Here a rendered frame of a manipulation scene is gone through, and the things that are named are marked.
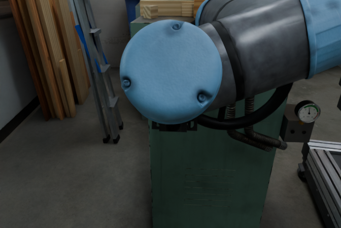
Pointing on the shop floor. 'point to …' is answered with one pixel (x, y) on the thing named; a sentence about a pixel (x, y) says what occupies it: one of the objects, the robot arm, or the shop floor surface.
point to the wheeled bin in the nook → (131, 2)
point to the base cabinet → (211, 173)
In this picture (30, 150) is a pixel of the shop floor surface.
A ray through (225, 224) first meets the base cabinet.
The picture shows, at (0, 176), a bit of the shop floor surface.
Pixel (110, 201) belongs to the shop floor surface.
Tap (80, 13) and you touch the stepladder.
